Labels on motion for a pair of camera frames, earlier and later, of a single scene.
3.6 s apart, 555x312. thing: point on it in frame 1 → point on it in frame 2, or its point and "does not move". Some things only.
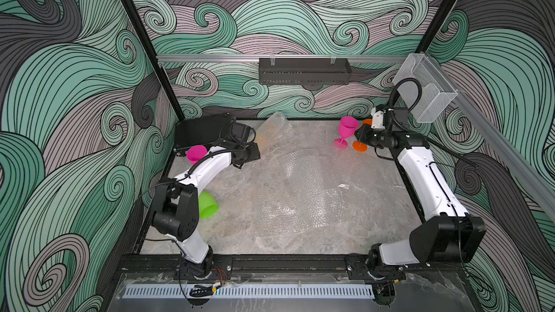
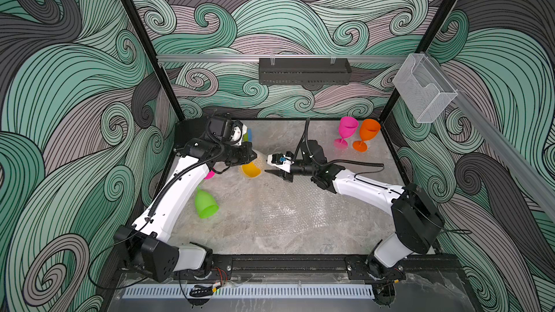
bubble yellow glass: [274, 131] → [254, 168]
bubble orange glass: [359, 146] does not move
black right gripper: [362, 136] → [285, 175]
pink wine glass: [347, 126] does not move
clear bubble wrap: [307, 191] does not move
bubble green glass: [208, 207] does not move
